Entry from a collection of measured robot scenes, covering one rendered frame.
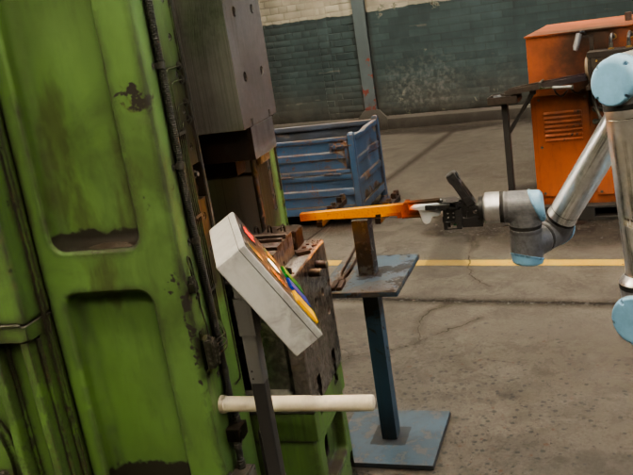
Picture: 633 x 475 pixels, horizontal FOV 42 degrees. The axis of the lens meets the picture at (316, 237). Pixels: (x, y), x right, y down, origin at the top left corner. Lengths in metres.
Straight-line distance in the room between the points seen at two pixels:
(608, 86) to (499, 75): 7.86
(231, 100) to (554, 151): 3.75
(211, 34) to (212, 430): 1.10
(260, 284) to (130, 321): 0.68
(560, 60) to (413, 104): 4.76
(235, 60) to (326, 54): 8.30
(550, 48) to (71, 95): 3.95
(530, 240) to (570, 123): 3.39
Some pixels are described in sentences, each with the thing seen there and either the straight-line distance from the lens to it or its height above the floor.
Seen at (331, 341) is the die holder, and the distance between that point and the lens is 2.78.
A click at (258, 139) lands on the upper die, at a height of 1.32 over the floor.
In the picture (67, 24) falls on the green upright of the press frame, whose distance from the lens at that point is 2.27.
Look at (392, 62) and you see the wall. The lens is 10.28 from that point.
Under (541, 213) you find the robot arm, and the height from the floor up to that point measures 1.02.
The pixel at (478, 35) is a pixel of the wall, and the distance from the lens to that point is 9.95.
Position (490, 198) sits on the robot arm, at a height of 1.08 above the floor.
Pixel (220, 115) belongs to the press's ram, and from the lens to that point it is 2.33.
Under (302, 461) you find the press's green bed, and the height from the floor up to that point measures 0.30.
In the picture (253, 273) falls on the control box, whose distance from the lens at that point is 1.79.
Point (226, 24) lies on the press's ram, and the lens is 2.29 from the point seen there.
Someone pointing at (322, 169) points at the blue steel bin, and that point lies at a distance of 6.23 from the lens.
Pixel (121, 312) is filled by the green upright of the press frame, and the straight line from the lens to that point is 2.40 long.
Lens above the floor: 1.68
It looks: 16 degrees down
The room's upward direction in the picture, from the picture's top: 9 degrees counter-clockwise
